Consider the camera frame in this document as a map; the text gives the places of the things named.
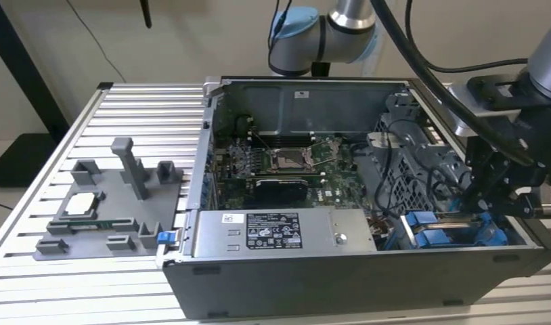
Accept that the hard disk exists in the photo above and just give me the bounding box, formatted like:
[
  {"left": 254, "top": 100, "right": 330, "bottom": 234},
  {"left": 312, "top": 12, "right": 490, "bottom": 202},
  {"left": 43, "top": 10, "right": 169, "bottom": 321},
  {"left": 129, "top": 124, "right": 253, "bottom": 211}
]
[{"left": 404, "top": 209, "right": 510, "bottom": 248}]

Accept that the grey metal disk bay cage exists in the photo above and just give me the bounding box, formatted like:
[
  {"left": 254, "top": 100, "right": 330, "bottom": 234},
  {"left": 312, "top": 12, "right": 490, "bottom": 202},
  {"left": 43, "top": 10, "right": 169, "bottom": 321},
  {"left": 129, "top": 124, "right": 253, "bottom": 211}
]
[{"left": 353, "top": 93, "right": 473, "bottom": 218}]

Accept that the metal socket cover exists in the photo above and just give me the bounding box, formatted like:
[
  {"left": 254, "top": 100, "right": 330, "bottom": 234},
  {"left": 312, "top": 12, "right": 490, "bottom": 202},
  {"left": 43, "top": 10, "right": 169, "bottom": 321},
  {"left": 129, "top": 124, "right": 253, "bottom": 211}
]
[{"left": 309, "top": 139, "right": 345, "bottom": 167}]

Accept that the green PC motherboard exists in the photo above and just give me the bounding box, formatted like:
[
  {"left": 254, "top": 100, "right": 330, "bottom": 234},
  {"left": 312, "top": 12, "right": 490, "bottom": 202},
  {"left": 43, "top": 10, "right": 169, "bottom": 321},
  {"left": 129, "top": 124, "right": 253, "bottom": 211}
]
[{"left": 210, "top": 132, "right": 381, "bottom": 211}]

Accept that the CPU socket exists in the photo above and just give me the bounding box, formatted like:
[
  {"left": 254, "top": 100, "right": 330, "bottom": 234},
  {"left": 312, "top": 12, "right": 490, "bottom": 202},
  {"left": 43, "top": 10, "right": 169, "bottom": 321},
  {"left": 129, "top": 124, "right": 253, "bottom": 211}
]
[{"left": 265, "top": 147, "right": 313, "bottom": 172}]

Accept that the black graphics card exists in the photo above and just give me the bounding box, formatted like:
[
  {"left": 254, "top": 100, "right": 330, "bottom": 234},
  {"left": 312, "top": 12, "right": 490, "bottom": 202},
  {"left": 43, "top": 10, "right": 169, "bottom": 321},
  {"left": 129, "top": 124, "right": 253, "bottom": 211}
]
[{"left": 252, "top": 178, "right": 309, "bottom": 209}]

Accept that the thin metal locking lever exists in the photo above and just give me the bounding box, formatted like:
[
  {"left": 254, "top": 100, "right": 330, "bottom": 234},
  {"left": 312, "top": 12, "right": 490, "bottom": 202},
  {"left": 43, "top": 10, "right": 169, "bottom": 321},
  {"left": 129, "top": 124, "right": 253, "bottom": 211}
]
[{"left": 250, "top": 130, "right": 272, "bottom": 152}]

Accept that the black PC case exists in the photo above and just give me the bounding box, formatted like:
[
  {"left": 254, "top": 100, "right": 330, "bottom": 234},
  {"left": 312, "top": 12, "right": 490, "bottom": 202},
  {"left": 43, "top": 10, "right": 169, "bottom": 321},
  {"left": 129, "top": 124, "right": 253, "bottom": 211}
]
[{"left": 154, "top": 74, "right": 551, "bottom": 321}]

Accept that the silver power supply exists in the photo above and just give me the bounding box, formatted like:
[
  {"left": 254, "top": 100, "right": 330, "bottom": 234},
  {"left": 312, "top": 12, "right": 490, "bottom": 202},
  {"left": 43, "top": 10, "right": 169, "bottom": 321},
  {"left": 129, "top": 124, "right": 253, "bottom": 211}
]
[{"left": 192, "top": 208, "right": 378, "bottom": 255}]

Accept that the black antenna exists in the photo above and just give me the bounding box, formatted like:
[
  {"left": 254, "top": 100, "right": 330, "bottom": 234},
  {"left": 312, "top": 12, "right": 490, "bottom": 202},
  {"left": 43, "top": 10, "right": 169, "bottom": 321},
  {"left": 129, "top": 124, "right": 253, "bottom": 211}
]
[{"left": 138, "top": 0, "right": 153, "bottom": 30}]

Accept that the grey part rack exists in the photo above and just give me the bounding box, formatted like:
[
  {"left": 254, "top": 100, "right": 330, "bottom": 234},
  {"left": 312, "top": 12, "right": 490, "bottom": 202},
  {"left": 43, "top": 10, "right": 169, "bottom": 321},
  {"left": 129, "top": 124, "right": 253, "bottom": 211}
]
[{"left": 33, "top": 137, "right": 186, "bottom": 262}]

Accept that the green RAM stick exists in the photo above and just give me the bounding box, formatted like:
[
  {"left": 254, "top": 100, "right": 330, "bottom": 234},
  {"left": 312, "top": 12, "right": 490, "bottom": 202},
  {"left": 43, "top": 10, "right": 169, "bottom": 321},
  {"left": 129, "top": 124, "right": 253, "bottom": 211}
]
[{"left": 69, "top": 219, "right": 129, "bottom": 232}]

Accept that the silver CPU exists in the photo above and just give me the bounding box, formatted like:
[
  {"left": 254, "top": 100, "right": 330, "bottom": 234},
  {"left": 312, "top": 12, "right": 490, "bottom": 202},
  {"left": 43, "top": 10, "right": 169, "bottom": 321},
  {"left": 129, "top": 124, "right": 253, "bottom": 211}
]
[{"left": 62, "top": 193, "right": 98, "bottom": 217}]

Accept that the black monitor stand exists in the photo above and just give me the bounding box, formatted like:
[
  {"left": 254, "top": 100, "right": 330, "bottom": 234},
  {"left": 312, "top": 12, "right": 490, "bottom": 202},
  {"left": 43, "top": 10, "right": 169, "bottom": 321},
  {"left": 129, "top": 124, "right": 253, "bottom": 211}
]
[{"left": 0, "top": 0, "right": 70, "bottom": 188}]

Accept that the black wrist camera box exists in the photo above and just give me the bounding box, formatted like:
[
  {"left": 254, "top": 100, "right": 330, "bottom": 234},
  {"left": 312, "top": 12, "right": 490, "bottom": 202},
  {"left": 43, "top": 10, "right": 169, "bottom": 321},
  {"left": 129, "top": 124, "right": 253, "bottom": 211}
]
[{"left": 465, "top": 74, "right": 526, "bottom": 111}]

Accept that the silver wrist mount bracket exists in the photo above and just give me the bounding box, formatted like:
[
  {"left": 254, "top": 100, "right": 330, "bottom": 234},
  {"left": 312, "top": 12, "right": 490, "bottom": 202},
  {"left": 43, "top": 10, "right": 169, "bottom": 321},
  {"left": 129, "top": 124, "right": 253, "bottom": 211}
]
[{"left": 445, "top": 84, "right": 521, "bottom": 137}]

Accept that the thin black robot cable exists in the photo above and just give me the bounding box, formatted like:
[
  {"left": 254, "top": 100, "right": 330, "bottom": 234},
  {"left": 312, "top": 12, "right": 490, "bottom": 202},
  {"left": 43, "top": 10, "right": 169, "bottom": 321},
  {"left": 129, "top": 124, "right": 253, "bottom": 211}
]
[{"left": 404, "top": 0, "right": 529, "bottom": 74}]

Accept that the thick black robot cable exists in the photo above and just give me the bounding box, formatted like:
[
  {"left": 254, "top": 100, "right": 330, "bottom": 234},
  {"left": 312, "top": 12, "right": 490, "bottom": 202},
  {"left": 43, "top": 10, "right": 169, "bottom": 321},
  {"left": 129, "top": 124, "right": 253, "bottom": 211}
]
[{"left": 369, "top": 0, "right": 541, "bottom": 167}]

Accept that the red and yellow wire bundle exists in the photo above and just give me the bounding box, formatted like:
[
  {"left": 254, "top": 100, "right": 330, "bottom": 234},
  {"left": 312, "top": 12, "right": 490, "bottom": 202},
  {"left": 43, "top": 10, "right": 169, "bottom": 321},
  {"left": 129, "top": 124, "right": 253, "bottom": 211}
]
[{"left": 366, "top": 216, "right": 396, "bottom": 240}]

